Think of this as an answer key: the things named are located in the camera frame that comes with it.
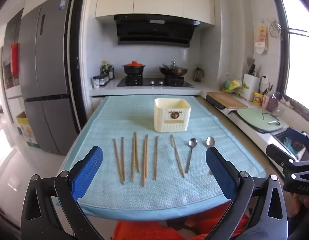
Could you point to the kitchen sink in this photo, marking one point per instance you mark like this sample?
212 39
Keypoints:
279 140

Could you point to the grey refrigerator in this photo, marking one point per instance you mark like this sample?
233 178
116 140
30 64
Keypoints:
49 80

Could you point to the metal spoon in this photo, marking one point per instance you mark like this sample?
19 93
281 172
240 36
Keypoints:
192 143
210 141

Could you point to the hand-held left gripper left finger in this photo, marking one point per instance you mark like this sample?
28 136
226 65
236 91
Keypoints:
87 170

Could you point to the orange clothing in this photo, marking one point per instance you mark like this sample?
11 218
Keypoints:
149 230

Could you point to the white spice jar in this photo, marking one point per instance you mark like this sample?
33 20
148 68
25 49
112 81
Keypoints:
95 82

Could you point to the cream ribbed utensil box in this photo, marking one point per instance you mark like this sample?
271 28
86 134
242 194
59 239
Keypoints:
170 120

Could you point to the black gas stove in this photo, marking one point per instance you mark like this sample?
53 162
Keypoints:
154 82

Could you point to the white knife block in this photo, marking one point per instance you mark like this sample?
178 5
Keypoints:
250 87

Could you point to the black range hood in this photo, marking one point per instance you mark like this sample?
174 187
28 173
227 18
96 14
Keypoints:
154 31

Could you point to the white wall socket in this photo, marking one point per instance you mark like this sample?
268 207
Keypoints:
264 79

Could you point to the yellow cardboard box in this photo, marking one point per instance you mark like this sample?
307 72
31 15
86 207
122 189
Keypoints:
27 130

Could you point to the pink bottle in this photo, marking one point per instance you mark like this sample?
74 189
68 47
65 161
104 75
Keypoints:
271 103

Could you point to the hanging printed towel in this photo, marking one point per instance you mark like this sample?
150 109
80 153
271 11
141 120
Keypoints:
261 40

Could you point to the cream upper cabinets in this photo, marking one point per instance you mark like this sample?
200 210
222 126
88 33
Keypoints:
154 0

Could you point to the wok with glass lid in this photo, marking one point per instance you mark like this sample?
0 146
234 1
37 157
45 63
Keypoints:
173 70

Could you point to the seasoning bottle rack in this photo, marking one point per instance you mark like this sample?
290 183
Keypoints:
107 71

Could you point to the person's right hand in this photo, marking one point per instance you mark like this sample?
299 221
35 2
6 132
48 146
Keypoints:
302 206

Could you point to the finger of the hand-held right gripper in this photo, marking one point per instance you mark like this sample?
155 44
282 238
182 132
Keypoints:
278 156
307 145

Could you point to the dark glass press pot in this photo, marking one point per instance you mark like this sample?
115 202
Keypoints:
198 74

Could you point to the light blue woven towel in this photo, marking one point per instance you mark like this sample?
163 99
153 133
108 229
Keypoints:
107 120

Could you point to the garlic bulbs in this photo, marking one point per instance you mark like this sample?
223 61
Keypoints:
287 102

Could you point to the black pot with orange lid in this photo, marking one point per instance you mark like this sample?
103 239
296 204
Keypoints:
133 68

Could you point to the wooden cutting board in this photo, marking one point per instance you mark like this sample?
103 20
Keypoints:
227 100

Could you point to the red hanging cloth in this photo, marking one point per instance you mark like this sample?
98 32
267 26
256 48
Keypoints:
15 58

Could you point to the window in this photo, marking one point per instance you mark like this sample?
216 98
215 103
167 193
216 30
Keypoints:
300 55

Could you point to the green cutting board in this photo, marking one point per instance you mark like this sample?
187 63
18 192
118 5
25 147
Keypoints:
254 121

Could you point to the yellow green cloth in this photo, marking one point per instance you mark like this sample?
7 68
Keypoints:
232 86

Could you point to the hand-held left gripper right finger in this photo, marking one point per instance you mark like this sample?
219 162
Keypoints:
220 172

